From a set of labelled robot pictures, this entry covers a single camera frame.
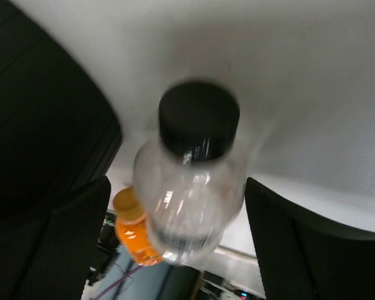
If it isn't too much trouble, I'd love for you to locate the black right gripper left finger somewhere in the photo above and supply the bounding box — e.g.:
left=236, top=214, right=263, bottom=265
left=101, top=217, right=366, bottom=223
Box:
left=0, top=176, right=111, bottom=299

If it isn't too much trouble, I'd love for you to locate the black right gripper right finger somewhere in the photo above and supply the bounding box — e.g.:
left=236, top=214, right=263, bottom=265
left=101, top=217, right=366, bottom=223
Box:
left=245, top=177, right=375, bottom=299

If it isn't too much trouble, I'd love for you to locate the clear bottle black cap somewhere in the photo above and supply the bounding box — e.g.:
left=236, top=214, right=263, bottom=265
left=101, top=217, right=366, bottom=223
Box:
left=132, top=80, right=247, bottom=265

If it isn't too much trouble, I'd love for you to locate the black plastic waste bin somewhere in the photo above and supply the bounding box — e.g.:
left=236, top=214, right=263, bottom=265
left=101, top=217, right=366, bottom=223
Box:
left=0, top=1, right=123, bottom=219

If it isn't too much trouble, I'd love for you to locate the orange juice bottle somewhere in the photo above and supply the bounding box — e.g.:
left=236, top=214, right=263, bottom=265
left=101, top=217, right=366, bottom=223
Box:
left=112, top=187, right=163, bottom=266

